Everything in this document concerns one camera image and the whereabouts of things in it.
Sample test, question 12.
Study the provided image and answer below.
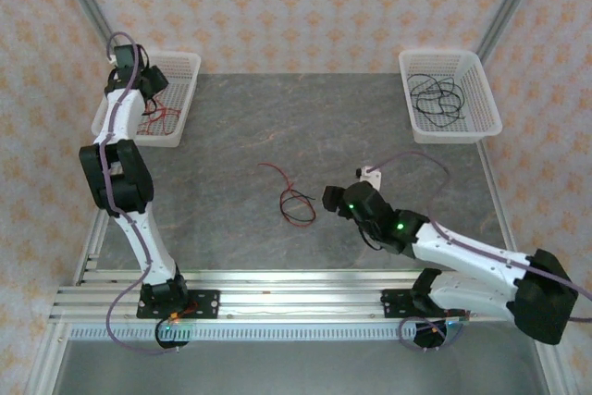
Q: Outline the slotted grey cable duct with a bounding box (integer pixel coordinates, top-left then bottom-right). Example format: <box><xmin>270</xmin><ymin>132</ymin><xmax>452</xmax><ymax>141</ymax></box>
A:
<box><xmin>68</xmin><ymin>323</ymin><xmax>403</xmax><ymax>344</ymax></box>

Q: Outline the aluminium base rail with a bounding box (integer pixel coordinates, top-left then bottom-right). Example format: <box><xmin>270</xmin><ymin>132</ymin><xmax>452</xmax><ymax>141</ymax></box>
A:
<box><xmin>45</xmin><ymin>268</ymin><xmax>551</xmax><ymax>325</ymax></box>

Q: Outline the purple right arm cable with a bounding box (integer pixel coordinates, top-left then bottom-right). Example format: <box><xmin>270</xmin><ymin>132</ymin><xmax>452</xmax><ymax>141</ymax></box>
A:
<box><xmin>373</xmin><ymin>152</ymin><xmax>592</xmax><ymax>352</ymax></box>

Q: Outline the aluminium frame profile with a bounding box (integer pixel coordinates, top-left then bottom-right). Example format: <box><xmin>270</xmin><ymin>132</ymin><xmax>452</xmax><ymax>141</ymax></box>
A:
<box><xmin>25</xmin><ymin>323</ymin><xmax>70</xmax><ymax>395</ymax></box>
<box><xmin>49</xmin><ymin>0</ymin><xmax>125</xmax><ymax>68</ymax></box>
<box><xmin>534</xmin><ymin>343</ymin><xmax>579</xmax><ymax>395</ymax></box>
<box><xmin>475</xmin><ymin>0</ymin><xmax>551</xmax><ymax>62</ymax></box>

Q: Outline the black right arm wrist cable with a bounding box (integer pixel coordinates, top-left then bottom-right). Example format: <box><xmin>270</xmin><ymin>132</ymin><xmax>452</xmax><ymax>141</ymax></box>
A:
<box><xmin>360</xmin><ymin>223</ymin><xmax>385</xmax><ymax>252</ymax></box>

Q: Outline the thin red cable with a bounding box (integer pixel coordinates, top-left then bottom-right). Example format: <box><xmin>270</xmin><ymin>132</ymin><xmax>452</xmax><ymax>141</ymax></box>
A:
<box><xmin>138</xmin><ymin>105</ymin><xmax>182</xmax><ymax>135</ymax></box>

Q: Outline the red and black wire bundle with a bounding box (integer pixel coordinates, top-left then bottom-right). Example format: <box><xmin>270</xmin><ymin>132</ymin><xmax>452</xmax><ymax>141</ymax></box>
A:
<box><xmin>136</xmin><ymin>93</ymin><xmax>181</xmax><ymax>133</ymax></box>
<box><xmin>257</xmin><ymin>162</ymin><xmax>318</xmax><ymax>228</ymax></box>

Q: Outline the white perforated plastic basket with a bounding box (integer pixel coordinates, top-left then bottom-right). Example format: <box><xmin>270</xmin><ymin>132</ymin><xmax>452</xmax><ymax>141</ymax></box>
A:
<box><xmin>91</xmin><ymin>50</ymin><xmax>202</xmax><ymax>149</ymax></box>
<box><xmin>398</xmin><ymin>48</ymin><xmax>504</xmax><ymax>144</ymax></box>

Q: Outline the black arm base electronics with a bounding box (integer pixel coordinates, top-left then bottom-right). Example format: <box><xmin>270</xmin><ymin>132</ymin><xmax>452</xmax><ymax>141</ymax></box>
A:
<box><xmin>154</xmin><ymin>315</ymin><xmax>191</xmax><ymax>352</ymax></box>
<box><xmin>413</xmin><ymin>318</ymin><xmax>449</xmax><ymax>351</ymax></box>

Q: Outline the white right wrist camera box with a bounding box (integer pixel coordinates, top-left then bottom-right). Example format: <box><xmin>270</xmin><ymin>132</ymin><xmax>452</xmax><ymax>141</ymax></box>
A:
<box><xmin>355</xmin><ymin>166</ymin><xmax>384</xmax><ymax>191</ymax></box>

